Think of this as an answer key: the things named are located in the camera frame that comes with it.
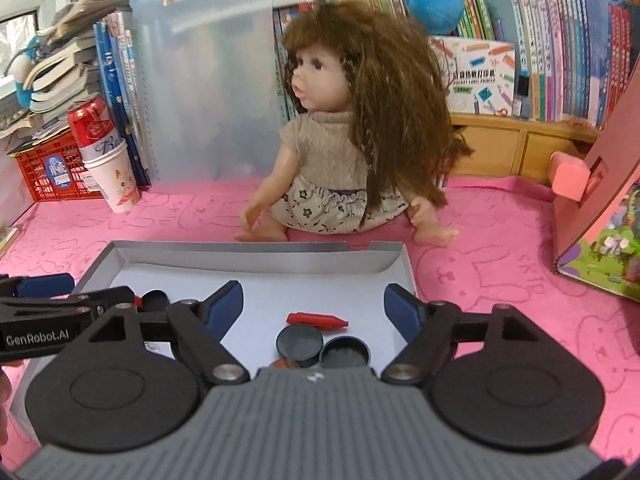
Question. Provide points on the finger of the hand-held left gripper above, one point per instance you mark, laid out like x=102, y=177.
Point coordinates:
x=47, y=285
x=105, y=297

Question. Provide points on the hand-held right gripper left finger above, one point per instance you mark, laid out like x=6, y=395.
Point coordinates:
x=225, y=310

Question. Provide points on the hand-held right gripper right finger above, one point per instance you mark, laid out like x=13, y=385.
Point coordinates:
x=402, y=312

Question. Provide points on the small red plastic piece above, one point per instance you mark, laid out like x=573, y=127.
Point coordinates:
x=137, y=301

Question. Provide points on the grey cardboard box lid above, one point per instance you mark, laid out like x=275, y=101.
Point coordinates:
x=300, y=270

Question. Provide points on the thin book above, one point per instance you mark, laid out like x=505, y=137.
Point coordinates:
x=7, y=240

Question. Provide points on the pink rabbit-print towel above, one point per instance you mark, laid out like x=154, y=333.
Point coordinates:
x=500, y=285

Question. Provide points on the large red plastic basket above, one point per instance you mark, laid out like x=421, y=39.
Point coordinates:
x=50, y=175

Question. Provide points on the white paper cup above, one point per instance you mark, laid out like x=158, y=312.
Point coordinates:
x=115, y=180

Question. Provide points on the red drink can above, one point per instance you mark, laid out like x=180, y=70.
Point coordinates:
x=92, y=127

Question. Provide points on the row of blue books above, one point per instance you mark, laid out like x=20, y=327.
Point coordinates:
x=120, y=100

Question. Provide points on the wooden drawer organiser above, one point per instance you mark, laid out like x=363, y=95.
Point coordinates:
x=525, y=145

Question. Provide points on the brown-haired doll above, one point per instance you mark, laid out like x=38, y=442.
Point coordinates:
x=350, y=110

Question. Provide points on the blue white plush toy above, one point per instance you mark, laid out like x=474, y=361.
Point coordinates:
x=25, y=75

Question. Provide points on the stack of worn books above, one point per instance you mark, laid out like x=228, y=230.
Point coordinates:
x=65, y=65

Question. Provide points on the pink toy house box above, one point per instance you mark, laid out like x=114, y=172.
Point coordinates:
x=600, y=210

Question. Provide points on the translucent plastic clipboard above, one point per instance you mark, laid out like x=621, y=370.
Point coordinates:
x=210, y=85

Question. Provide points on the colourful printed cardboard box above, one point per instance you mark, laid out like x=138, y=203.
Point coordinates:
x=475, y=77

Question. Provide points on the row of colourful books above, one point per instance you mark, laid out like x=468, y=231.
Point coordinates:
x=550, y=50

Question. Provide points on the large blue plush toy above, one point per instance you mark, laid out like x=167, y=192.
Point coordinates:
x=435, y=5

